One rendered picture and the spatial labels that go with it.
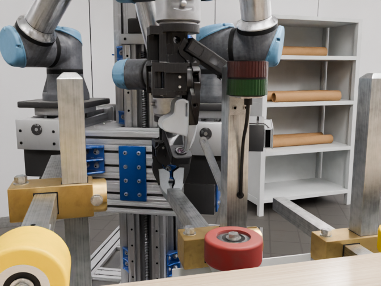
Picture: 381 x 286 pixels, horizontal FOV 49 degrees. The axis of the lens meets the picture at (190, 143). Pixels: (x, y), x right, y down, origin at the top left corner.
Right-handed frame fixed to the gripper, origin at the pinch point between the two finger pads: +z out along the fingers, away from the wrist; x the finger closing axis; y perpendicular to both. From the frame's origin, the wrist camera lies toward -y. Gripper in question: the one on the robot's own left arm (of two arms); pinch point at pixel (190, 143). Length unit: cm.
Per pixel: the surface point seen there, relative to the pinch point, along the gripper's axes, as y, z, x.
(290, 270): -4.9, 10.5, 28.9
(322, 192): -170, 87, -229
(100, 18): 6, -51, -254
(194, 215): -1.5, 14.5, -2.8
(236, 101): -4.7, -7.9, 9.9
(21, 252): 23.4, 3.0, 33.8
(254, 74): -5.3, -12.0, 15.6
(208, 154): -3.2, 2.1, 0.4
